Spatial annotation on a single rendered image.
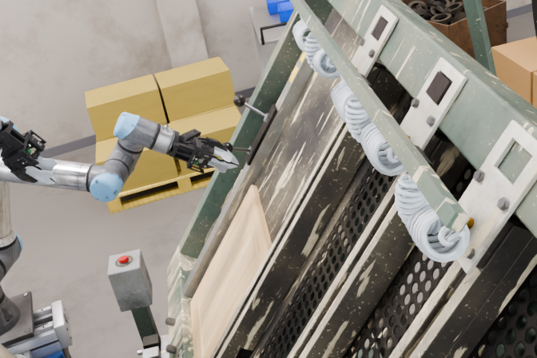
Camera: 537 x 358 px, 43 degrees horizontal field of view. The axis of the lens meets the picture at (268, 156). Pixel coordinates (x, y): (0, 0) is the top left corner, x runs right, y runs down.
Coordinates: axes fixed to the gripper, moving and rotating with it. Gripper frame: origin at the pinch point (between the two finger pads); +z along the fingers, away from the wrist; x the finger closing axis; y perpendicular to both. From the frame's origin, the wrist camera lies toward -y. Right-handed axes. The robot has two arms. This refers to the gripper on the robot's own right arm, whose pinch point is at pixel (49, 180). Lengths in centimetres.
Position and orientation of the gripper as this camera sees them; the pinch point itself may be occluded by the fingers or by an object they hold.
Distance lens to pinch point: 183.3
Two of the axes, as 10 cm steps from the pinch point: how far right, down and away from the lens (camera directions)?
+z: 5.5, 5.6, 6.2
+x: 0.5, -7.6, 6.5
